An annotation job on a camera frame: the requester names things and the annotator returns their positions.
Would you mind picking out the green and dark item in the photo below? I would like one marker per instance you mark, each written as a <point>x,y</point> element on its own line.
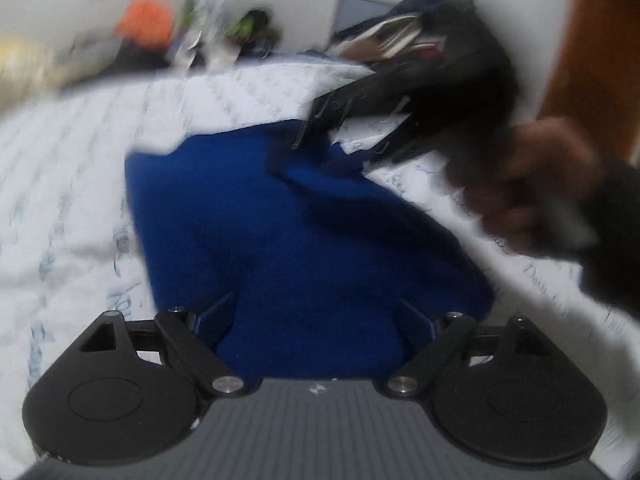
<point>246,26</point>

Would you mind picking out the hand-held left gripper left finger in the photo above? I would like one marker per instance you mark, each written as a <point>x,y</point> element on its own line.
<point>216,317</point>

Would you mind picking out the grey flat board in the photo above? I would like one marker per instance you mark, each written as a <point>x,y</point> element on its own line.
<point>357,12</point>

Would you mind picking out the yellow blanket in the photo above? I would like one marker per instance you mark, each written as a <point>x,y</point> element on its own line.
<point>27,65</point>

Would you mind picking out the orange cloth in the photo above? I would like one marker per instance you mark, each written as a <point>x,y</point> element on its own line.
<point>145,17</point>

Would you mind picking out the white printed quilt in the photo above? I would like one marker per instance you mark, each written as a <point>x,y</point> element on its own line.
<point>70,170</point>

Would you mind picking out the brown wooden door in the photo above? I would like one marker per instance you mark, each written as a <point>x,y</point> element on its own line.
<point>600,40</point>

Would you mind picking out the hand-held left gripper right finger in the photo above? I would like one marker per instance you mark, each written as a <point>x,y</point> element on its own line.
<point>416,321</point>

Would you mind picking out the blue knit garment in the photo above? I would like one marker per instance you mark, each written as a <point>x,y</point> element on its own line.
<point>300,240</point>

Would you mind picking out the dark clothes pile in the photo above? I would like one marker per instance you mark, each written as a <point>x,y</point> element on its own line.
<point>400,30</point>

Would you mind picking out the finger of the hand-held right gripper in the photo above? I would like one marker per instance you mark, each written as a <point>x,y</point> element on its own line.
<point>425,140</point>
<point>360,95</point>

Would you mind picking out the person's right hand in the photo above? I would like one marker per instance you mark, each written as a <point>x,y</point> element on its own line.
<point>540,185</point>

